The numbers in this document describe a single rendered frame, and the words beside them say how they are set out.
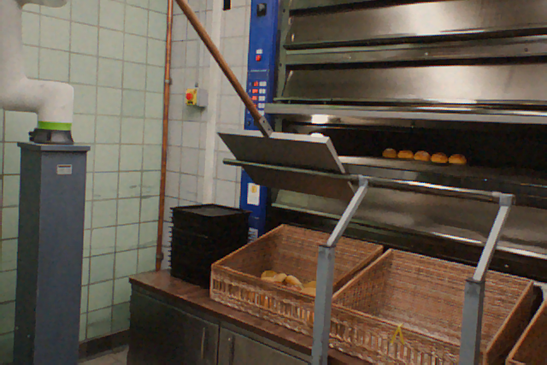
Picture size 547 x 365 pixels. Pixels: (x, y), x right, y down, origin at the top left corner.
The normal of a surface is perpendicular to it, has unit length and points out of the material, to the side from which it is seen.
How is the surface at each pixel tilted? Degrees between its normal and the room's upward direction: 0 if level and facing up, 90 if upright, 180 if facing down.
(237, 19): 90
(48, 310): 90
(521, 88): 70
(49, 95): 89
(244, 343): 91
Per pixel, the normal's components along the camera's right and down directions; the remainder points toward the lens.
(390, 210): -0.58, -0.33
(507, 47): -0.64, 0.01
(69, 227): 0.74, 0.10
